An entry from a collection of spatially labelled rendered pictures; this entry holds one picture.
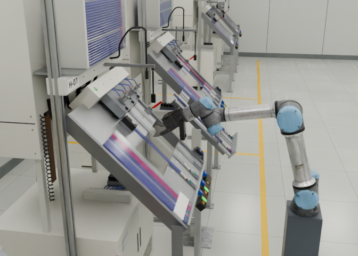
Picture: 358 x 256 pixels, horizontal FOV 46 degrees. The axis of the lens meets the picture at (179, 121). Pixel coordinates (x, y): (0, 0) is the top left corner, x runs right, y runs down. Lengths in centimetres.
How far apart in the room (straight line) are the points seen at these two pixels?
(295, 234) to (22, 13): 173
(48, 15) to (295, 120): 117
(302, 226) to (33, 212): 141
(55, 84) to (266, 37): 825
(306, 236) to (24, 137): 152
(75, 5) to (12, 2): 24
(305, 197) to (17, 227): 141
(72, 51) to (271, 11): 808
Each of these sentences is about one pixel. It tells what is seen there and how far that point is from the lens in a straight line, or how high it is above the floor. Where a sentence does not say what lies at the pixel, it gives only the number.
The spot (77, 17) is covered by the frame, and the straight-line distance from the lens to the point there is 183.
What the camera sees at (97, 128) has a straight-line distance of 193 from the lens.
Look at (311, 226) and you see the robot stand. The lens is 243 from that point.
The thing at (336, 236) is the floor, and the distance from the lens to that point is 334.
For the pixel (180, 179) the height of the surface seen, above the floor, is 79.
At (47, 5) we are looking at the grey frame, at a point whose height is 166.
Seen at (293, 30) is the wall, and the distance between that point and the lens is 978.
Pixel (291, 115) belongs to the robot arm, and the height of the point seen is 115.
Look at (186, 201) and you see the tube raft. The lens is 205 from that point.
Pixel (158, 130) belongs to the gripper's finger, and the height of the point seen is 100.
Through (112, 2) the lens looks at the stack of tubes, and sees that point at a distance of 221.
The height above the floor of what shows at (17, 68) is 141.
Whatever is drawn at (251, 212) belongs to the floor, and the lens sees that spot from 346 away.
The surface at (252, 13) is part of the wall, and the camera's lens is 970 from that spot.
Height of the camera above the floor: 177
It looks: 19 degrees down
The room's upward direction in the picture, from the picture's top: straight up
